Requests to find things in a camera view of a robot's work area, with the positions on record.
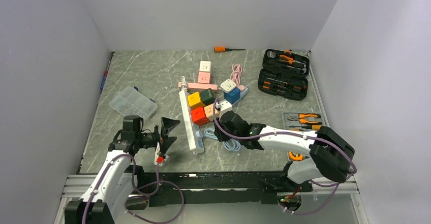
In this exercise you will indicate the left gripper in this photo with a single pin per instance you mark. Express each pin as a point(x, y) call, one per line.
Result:
point(166, 125)

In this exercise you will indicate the orange handled screwdriver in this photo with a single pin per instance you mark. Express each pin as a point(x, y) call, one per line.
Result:
point(224, 49)

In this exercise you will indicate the blue cube socket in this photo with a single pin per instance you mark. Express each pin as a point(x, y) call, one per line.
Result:
point(233, 96)

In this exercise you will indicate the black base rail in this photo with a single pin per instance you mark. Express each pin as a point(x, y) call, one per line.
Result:
point(264, 187)

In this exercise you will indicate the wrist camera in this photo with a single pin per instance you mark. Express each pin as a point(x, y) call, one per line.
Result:
point(159, 158)
point(223, 106)

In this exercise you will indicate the beige cube socket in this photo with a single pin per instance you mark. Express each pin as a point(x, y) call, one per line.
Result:
point(211, 112)

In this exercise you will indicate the white cube socket small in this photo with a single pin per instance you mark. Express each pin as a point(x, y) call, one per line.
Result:
point(227, 86)

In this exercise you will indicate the grey tool case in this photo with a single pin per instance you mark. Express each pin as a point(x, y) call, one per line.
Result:
point(296, 126)

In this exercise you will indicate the orange tape measure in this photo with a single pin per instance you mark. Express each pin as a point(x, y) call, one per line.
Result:
point(294, 156)

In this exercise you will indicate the dark green cube socket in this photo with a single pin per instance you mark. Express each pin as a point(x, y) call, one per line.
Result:
point(207, 96)

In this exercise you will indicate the red blue pen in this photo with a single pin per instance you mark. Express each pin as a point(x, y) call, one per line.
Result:
point(104, 77)

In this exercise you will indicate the yellow cube socket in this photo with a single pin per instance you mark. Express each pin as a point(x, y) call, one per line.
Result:
point(195, 101)

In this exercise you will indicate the light blue power strip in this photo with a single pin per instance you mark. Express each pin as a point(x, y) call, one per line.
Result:
point(242, 91)

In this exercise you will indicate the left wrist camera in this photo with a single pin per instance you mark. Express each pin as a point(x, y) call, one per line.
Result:
point(159, 158)

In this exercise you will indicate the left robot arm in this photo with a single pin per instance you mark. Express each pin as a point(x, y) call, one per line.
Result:
point(120, 175)

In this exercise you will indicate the orange pliers in black case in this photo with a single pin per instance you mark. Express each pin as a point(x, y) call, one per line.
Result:
point(284, 58)

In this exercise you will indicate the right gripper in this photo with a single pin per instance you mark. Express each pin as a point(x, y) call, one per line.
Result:
point(220, 137)

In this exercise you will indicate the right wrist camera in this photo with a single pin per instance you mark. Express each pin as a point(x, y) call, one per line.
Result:
point(223, 106)

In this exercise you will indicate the pink cube socket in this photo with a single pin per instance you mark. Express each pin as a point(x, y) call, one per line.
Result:
point(204, 77)

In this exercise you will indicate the black tool case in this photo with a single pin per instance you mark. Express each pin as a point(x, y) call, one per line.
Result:
point(282, 79)

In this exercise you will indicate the clear plastic parts box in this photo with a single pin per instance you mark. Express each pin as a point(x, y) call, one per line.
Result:
point(130, 101)

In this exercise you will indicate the pink power strip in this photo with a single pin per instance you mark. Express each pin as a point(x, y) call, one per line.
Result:
point(201, 86)

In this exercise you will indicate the red cube socket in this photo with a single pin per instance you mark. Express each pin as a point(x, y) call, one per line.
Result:
point(199, 116)

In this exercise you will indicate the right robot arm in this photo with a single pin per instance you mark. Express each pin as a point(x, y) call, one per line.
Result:
point(326, 153)

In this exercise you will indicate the white long power strip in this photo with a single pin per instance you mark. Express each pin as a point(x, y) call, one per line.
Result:
point(194, 142)

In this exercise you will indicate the orange pliers in grey case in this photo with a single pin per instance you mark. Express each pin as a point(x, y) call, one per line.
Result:
point(307, 119)

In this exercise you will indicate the white cube socket top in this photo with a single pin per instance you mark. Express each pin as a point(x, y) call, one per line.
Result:
point(205, 66)

